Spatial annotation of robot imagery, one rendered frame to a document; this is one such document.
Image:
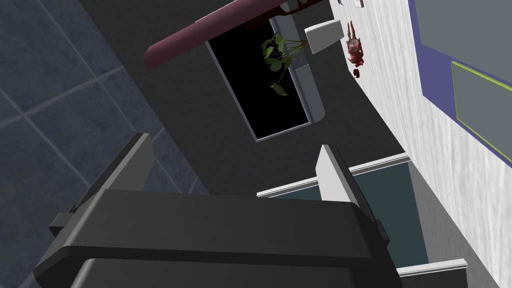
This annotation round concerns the red figurine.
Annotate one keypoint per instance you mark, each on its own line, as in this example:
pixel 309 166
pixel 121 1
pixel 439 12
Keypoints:
pixel 354 48

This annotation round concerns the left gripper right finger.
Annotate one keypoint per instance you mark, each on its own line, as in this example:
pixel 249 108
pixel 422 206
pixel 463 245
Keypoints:
pixel 334 180

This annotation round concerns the purple framed wall picture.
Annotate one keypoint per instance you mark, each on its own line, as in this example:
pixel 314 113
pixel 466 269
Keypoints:
pixel 468 60

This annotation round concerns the dark red long cushion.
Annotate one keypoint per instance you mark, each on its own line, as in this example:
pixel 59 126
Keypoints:
pixel 208 32

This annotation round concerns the green potted plant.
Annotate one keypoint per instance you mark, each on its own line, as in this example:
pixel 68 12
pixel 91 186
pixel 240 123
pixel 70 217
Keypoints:
pixel 280 60

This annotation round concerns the dark teal framed panel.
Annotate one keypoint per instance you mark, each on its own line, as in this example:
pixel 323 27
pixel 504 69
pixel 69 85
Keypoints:
pixel 396 216

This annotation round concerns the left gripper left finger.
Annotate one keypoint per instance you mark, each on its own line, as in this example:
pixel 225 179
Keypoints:
pixel 127 167

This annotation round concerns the black window with grey frame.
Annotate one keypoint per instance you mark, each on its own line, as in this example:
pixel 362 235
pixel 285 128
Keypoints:
pixel 260 84

